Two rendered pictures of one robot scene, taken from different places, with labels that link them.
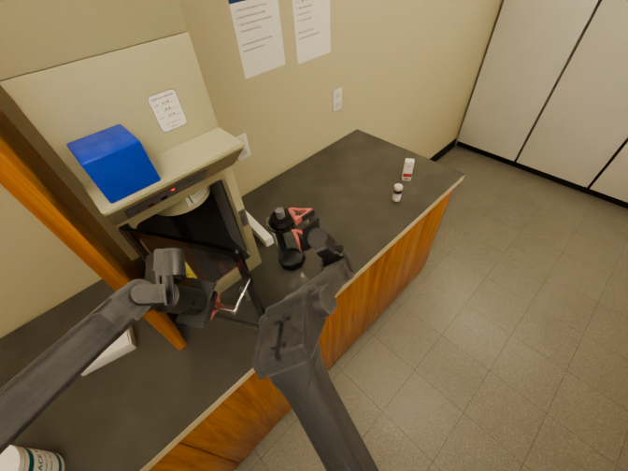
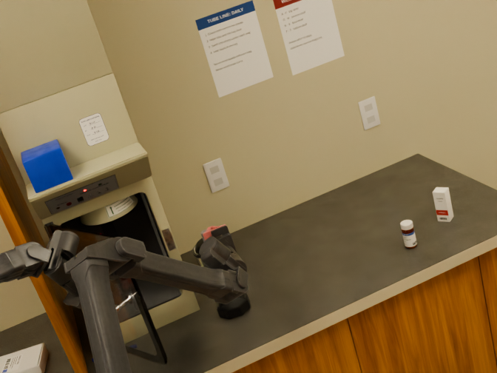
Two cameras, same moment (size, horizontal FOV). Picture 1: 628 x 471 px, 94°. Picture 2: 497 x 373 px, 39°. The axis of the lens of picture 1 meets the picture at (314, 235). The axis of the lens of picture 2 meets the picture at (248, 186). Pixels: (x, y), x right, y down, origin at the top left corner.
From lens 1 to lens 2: 1.22 m
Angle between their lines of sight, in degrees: 33
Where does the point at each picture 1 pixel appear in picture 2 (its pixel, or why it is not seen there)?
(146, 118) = (76, 135)
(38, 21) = (21, 81)
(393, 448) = not seen: outside the picture
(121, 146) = (49, 152)
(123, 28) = (67, 78)
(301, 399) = (81, 284)
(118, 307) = (17, 254)
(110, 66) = (56, 101)
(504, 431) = not seen: outside the picture
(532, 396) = not seen: outside the picture
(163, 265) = (58, 242)
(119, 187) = (42, 180)
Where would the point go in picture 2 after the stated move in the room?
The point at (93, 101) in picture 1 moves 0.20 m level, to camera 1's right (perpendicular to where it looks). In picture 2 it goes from (42, 123) to (105, 113)
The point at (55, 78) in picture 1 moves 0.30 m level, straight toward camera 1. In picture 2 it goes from (23, 111) to (21, 141)
